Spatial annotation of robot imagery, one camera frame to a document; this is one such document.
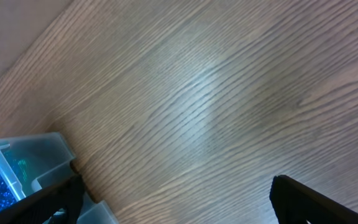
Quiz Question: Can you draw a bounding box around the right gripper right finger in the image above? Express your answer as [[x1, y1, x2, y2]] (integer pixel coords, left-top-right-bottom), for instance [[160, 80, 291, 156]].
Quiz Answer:
[[269, 175, 358, 224]]

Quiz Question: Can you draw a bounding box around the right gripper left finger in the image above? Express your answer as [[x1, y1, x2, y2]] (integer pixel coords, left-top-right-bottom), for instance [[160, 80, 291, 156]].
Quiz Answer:
[[0, 174, 85, 224]]

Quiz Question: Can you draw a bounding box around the clear plastic storage bin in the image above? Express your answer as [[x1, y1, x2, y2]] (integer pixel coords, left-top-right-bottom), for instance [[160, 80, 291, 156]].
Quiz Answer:
[[0, 133, 118, 224]]

